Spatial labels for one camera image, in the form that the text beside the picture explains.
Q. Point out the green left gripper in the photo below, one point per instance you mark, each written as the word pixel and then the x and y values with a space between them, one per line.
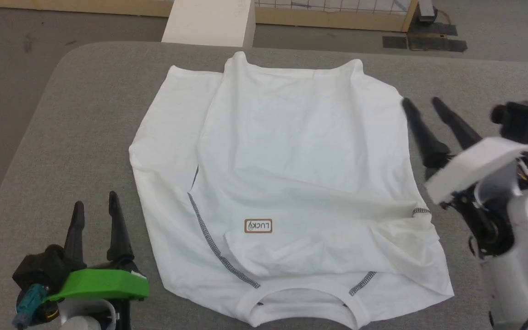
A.
pixel 103 284

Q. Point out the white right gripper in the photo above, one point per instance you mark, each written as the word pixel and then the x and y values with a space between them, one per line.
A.
pixel 475 165

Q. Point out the white shirt with brown label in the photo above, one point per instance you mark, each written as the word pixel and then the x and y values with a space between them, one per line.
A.
pixel 291 160

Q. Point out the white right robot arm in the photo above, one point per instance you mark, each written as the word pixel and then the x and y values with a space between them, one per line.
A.
pixel 525 261

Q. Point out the large black floor plate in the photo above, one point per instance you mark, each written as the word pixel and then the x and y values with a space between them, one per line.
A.
pixel 436 41

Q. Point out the small black floor plate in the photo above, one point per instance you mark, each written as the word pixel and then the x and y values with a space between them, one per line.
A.
pixel 394 42

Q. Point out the grey felt table cover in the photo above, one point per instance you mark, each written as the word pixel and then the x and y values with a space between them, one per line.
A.
pixel 85 137

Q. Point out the grey metal stand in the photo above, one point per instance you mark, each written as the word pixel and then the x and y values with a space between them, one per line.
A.
pixel 427 10

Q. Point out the lemon print grid screen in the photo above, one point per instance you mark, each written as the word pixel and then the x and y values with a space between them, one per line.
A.
pixel 337 16

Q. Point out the white box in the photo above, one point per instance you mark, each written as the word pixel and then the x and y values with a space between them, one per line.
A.
pixel 209 23

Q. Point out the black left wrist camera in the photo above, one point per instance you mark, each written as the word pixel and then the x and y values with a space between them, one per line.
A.
pixel 39 270

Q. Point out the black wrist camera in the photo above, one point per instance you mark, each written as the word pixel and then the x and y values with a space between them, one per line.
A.
pixel 523 119
pixel 39 270

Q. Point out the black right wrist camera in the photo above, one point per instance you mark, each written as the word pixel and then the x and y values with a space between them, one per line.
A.
pixel 523 119

